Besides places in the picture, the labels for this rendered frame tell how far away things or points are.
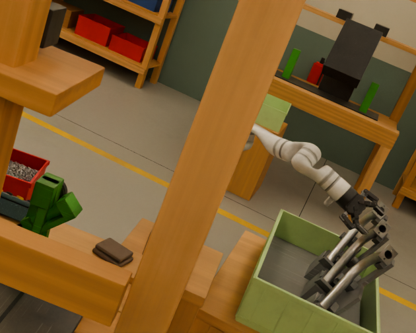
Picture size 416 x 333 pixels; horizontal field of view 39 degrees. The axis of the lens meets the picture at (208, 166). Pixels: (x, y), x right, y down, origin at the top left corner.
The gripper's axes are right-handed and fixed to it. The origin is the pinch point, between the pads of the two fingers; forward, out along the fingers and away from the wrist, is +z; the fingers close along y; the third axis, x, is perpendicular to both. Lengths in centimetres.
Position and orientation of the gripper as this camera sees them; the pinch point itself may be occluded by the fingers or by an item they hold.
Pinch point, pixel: (374, 223)
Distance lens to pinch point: 204.7
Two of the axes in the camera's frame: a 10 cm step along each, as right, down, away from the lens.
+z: 7.1, 7.0, -1.0
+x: -1.9, 3.2, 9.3
